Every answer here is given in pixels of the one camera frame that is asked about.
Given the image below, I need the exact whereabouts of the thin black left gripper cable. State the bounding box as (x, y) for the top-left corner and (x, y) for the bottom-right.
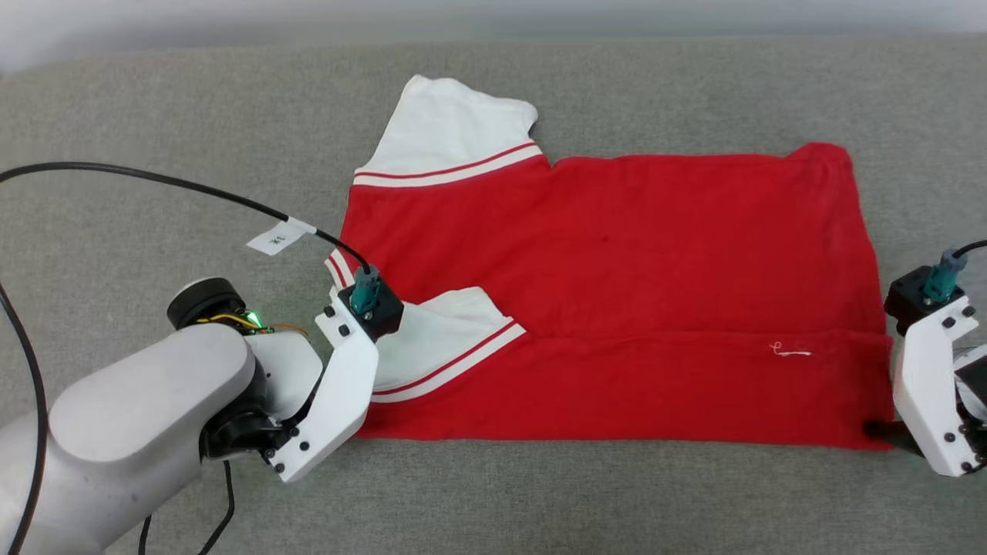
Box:
(139, 459), (236, 555)

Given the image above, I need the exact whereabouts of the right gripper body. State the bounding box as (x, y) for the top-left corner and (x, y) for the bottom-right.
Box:
(952, 347), (987, 463)

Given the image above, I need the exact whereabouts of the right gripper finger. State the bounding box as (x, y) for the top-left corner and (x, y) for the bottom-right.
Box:
(862, 419), (926, 456)

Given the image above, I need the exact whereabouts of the red and white shirt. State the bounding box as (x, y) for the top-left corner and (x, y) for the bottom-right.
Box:
(324, 75), (895, 450)

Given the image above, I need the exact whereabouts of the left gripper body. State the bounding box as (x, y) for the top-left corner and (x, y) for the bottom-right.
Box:
(166, 277), (325, 463)

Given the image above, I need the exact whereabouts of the white paper cable tag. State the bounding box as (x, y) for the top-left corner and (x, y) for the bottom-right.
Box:
(247, 218), (317, 257)

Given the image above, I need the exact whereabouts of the right camera cable teal plug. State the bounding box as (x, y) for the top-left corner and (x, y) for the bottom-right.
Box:
(923, 240), (987, 303)

